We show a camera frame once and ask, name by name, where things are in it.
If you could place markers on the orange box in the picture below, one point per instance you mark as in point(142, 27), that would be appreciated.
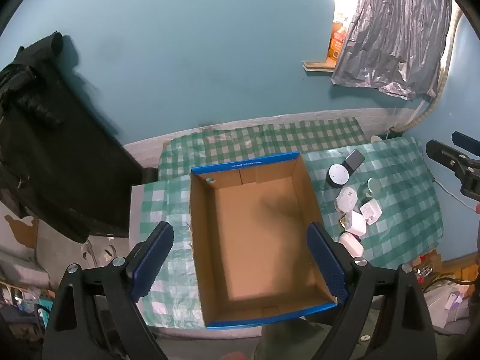
point(336, 43)

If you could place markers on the white plug charger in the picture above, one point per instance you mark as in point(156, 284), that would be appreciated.
point(355, 223)
point(371, 212)

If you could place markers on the cluttered wooden shelf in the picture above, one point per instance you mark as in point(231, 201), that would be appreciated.
point(22, 300)

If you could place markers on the blue-rimmed cardboard box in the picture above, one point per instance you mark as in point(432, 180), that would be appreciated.
point(255, 232)

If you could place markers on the white oval case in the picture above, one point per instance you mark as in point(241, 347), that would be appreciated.
point(351, 243)

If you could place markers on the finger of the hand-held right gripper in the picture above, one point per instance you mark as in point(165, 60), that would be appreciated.
point(444, 153)
point(465, 139)

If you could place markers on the dark grey power bank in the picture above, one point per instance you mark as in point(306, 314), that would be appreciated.
point(354, 160)

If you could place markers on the white octagonal box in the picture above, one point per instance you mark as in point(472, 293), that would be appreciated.
point(347, 198)

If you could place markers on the person's green trousers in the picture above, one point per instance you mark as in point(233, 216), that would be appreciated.
point(292, 339)

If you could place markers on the green checkered tablecloth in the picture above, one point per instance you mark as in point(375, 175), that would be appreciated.
point(405, 195)

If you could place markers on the black hanging garment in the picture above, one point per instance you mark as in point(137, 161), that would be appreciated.
point(56, 138)

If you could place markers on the black round speaker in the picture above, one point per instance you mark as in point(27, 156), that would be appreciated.
point(337, 175)

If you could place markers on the white plastic bag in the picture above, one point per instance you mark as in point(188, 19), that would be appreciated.
point(448, 302)

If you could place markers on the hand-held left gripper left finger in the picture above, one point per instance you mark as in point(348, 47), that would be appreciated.
point(152, 260)

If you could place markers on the small white round object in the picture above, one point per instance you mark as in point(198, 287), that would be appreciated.
point(376, 139)

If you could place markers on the wooden window sill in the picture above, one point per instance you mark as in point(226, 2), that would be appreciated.
point(318, 66)

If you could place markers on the silver plastic curtain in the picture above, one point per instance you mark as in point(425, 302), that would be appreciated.
point(390, 37)

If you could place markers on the green metal tin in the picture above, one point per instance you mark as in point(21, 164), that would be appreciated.
point(372, 187)

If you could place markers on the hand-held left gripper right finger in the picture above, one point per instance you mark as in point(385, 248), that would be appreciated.
point(327, 262)

